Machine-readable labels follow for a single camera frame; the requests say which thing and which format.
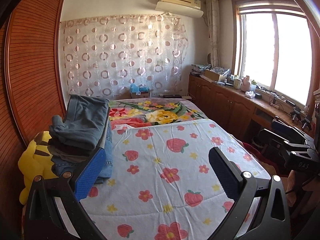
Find blue-grey pants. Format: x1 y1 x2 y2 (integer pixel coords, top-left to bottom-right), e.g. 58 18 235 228
49 94 109 151

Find folded blue jeans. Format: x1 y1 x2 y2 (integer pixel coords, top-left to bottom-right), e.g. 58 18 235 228
48 121 113 184

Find folded black garment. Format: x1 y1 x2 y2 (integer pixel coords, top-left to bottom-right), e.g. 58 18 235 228
48 145 88 164

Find folded beige garment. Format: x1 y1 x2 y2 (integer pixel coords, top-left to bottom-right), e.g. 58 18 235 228
98 126 107 149

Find yellow plush toy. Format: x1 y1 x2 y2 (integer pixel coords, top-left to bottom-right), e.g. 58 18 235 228
18 131 57 205

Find wooden window-side cabinet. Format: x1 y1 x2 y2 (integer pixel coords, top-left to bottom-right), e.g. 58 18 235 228
188 75 302 142

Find white floral strawberry bed sheet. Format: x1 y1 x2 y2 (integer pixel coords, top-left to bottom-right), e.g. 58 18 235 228
81 119 269 239

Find cardboard box on cabinet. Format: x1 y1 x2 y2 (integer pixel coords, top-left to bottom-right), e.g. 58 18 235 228
204 70 228 82

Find wooden slatted wardrobe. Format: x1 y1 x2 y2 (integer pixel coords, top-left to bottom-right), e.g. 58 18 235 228
1 0 65 207

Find wooden framed window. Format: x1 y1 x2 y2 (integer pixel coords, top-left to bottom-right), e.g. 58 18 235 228
232 0 319 109

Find blue item on box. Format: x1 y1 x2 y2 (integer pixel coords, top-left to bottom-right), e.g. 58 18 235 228
130 83 150 99

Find sheer circle-pattern curtain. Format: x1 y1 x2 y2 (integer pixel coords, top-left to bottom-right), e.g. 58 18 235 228
60 14 188 98

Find beige side curtain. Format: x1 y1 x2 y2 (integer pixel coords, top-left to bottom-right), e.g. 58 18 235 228
206 0 220 67

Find white wall air conditioner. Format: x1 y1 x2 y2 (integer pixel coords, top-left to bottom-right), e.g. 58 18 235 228
155 0 203 18

